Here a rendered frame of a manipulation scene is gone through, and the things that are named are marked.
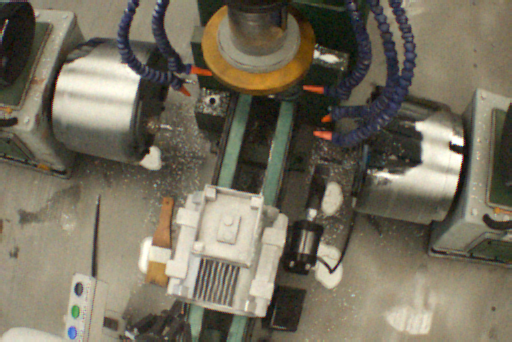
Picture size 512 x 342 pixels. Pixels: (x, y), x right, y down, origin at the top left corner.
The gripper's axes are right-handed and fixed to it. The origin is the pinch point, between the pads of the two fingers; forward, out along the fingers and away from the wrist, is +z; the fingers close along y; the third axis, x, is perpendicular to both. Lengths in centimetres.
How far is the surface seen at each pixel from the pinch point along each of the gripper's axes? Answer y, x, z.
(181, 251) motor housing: 1.7, -8.9, 9.9
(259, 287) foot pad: -13.4, -6.4, 7.3
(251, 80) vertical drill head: -6.5, -42.9, -1.7
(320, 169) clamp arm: -19.2, -30.9, 1.2
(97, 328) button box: 15.7, 9.3, 0.2
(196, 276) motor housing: -2.4, -7.0, 4.5
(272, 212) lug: -12.7, -18.9, 13.1
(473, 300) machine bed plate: -66, 1, 35
